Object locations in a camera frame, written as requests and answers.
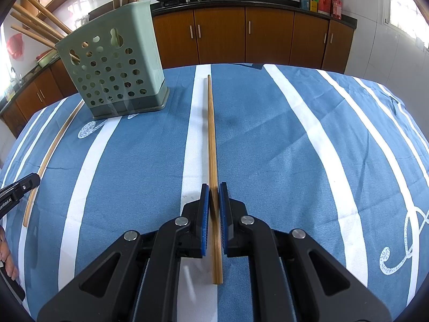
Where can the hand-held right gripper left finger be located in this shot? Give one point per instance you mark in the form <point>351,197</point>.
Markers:
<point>205,221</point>

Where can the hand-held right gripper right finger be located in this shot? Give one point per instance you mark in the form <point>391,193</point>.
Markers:
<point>224,221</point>

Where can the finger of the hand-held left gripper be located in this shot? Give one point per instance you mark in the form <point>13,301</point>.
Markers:
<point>23,184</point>

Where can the green perforated utensil holder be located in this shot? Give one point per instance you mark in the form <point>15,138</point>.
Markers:
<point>117,73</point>

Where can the person's left hand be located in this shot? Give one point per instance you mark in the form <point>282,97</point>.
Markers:
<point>8,258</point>

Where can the blue white striped tablecloth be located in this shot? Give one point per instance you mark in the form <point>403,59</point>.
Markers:
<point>285,141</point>

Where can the green plastic basin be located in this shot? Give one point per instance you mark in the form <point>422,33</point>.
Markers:
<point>48,60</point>

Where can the red hanging plastic bag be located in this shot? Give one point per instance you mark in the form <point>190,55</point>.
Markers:
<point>16,47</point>

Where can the wooden base cabinets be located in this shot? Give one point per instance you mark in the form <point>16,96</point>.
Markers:
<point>218,37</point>

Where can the black gas stove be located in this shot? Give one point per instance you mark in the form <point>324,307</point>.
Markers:
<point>201,0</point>

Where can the black kitchen countertop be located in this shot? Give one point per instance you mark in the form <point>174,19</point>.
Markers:
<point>268,3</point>

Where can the teal seasoning box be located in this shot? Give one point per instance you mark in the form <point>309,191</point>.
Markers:
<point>305,3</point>

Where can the yellow seasoning box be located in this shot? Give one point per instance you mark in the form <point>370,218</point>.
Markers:
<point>313,5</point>

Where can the small red sauce bottle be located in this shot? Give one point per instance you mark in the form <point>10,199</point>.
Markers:
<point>337,6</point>

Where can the white framed window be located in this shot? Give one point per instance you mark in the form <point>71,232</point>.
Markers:
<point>412,3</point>

